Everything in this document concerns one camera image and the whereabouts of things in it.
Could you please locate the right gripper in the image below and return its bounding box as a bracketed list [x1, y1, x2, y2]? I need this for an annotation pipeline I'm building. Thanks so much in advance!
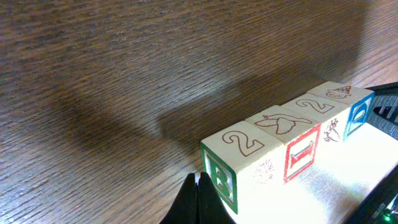
[345, 166, 397, 224]

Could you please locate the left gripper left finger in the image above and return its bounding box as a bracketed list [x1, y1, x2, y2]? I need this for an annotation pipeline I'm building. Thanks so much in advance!
[160, 173, 198, 224]

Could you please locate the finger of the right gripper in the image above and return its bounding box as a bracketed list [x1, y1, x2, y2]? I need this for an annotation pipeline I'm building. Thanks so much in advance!
[367, 82, 398, 139]

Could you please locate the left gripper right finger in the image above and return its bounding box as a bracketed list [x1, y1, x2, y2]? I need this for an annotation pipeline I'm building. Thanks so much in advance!
[197, 172, 236, 224]

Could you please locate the blue letter D block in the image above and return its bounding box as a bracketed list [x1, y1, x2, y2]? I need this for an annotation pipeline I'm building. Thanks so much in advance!
[306, 81, 376, 141]

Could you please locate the ice cream cone block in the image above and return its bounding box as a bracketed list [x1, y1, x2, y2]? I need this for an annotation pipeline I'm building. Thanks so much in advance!
[282, 93, 351, 149]

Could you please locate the red letter I block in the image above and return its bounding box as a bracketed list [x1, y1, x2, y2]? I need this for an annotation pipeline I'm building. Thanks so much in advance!
[246, 105, 321, 183]

